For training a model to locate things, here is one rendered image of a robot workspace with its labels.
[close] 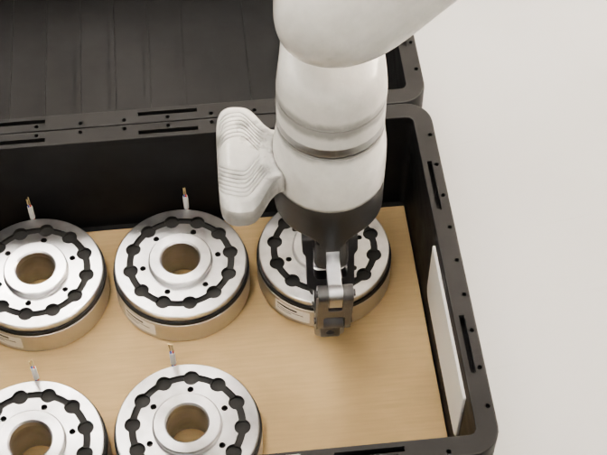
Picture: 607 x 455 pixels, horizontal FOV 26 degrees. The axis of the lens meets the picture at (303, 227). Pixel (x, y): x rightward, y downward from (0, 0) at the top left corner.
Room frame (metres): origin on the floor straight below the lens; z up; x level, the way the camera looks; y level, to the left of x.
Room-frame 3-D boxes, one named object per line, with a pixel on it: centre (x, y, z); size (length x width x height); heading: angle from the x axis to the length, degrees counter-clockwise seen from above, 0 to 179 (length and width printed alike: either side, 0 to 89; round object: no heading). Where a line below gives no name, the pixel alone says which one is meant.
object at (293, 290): (0.59, -0.02, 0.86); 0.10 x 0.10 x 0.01
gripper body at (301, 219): (0.56, -0.02, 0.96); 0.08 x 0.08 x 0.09
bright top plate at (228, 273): (0.58, 0.09, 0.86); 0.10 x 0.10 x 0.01
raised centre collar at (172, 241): (0.58, 0.09, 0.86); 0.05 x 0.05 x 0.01
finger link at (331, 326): (0.51, -0.02, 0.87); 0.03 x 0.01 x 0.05; 4
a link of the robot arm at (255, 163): (0.56, 0.00, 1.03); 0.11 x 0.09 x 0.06; 94
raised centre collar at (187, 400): (0.44, 0.08, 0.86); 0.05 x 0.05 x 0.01
